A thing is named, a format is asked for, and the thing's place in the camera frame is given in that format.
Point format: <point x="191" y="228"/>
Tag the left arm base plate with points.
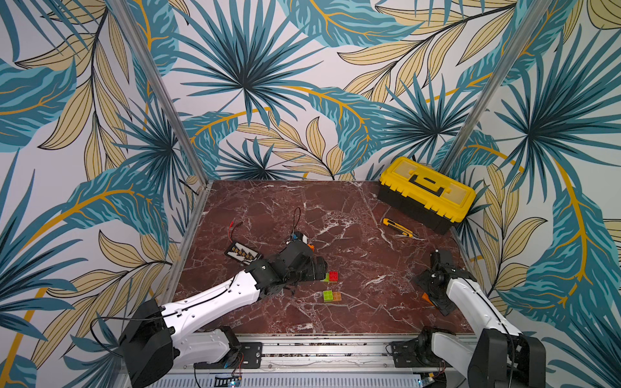
<point x="246" y="355"/>

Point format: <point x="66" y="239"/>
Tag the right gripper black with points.
<point x="434" y="289"/>

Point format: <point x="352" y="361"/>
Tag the yellow black toolbox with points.
<point x="425" y="195"/>

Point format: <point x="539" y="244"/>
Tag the aluminium frame post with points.
<point x="130" y="28"/>
<point x="514" y="49"/>

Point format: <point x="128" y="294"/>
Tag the yellow utility knife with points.
<point x="402" y="230"/>

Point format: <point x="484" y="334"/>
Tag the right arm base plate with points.
<point x="410" y="354"/>

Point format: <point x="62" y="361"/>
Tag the aluminium front rail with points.
<point x="333" y="350"/>

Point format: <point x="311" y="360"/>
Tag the green 2x4 lego brick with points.
<point x="328" y="296"/>

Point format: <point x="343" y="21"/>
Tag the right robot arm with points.
<point x="503" y="356"/>

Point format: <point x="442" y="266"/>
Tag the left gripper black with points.
<point x="322" y="270"/>

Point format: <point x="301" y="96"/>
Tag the black charging board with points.
<point x="241" y="253"/>

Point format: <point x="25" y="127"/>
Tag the right aluminium frame post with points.
<point x="514" y="49"/>

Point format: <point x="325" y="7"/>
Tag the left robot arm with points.
<point x="157" y="337"/>

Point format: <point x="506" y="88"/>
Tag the left aluminium frame post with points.
<point x="130" y="28"/>

